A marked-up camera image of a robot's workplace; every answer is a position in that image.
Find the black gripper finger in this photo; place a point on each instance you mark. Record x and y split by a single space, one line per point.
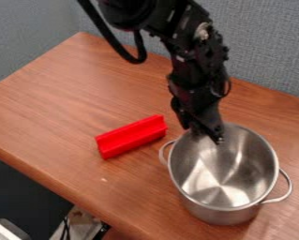
180 112
214 131

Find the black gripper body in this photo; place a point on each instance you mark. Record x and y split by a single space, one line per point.
199 90

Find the red plastic block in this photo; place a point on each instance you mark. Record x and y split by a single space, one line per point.
132 135

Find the stainless steel pot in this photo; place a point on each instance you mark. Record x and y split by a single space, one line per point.
223 179

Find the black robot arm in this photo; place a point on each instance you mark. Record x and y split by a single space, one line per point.
179 22

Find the metal table leg bracket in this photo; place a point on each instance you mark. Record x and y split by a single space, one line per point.
80 226

